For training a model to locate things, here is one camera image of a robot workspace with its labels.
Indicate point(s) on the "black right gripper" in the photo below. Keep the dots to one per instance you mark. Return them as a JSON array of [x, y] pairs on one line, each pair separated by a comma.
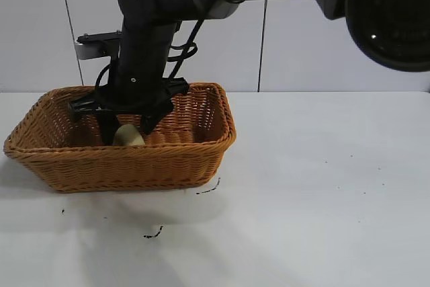
[[141, 65]]

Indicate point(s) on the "pale yellow egg yolk pastry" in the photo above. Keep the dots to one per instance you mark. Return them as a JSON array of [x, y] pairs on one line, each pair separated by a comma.
[[129, 136]]

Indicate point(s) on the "brown woven wicker basket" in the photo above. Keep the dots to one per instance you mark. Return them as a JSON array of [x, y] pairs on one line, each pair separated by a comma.
[[127, 166]]

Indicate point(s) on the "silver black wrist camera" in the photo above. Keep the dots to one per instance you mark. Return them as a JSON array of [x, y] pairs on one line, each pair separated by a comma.
[[95, 46]]

